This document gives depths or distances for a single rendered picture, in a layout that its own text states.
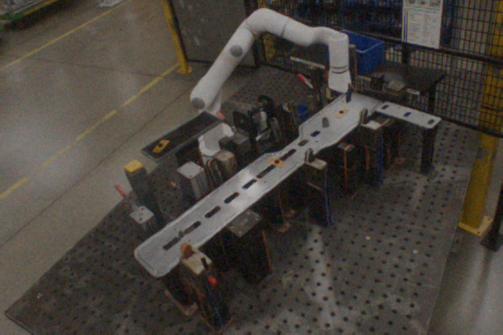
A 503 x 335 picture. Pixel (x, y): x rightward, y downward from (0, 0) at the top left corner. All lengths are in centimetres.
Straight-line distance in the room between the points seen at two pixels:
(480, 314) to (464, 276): 24
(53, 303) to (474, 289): 213
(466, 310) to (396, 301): 91
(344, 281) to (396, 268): 22
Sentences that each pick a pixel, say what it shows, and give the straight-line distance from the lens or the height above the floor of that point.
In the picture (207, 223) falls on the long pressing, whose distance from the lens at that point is 173.
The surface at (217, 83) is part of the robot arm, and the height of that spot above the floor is 120.
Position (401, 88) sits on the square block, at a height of 106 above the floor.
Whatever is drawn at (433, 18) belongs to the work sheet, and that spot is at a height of 131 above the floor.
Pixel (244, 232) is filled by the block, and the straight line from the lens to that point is 162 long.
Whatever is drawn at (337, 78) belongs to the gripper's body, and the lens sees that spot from 208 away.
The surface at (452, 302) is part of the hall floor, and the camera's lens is 270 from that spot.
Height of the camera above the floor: 220
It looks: 35 degrees down
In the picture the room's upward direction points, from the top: 12 degrees counter-clockwise
